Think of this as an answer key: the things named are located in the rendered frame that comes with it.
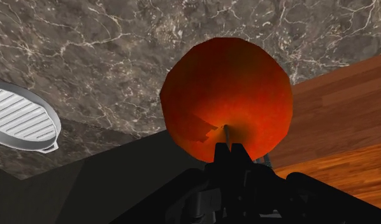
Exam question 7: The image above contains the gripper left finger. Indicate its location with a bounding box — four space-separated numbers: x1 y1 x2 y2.
111 142 231 224

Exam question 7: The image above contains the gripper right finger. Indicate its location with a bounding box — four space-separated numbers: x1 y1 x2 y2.
230 143 381 224

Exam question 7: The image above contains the red apple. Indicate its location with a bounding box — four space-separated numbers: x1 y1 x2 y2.
159 37 294 164

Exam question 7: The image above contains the grey ridged grill pan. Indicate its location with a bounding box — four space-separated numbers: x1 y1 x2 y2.
0 81 62 153

